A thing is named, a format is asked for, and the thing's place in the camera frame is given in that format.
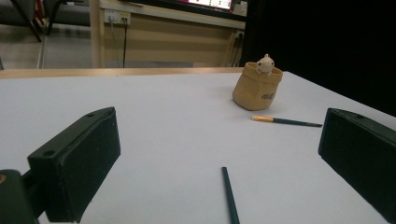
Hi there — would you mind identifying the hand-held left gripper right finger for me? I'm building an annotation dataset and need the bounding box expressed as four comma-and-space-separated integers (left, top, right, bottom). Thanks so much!
318, 107, 396, 224

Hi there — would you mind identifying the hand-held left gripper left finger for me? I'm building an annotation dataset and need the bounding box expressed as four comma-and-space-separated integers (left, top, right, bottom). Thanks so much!
27, 106, 121, 224

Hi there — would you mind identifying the brush with gold ferrule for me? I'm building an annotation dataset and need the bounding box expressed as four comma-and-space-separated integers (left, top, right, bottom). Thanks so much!
250, 115, 324, 128

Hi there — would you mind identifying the tan fabric pen holder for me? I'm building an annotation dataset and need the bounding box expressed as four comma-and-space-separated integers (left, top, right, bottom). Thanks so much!
232, 61, 284, 112

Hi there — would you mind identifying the dark green pencil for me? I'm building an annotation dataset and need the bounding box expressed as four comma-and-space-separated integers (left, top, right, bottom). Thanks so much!
220, 166, 241, 224

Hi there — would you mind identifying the wooden table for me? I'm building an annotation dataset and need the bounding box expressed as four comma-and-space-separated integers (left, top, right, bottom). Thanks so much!
0, 66, 245, 79

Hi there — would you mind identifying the black curtain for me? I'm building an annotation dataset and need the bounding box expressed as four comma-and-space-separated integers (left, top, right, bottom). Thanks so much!
241, 0, 396, 118

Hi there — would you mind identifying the white table board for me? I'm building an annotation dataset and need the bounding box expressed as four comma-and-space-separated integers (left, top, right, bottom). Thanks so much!
0, 71, 396, 224

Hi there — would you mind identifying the small cream plush toy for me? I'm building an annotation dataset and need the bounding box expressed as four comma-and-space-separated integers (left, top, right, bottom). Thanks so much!
255, 53, 276, 76

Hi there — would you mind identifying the black chair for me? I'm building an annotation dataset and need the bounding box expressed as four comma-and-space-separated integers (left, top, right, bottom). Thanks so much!
42, 0, 92, 35
0, 0, 43, 43

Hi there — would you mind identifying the light wooden desk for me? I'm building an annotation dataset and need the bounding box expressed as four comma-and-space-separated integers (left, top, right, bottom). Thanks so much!
89, 0, 248, 69

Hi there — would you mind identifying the monitor with bright screen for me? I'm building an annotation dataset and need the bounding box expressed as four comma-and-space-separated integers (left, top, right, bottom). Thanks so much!
122, 0, 248, 22

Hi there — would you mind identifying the black hanging power cable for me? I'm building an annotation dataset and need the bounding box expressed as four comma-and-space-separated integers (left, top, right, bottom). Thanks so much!
121, 18, 129, 68

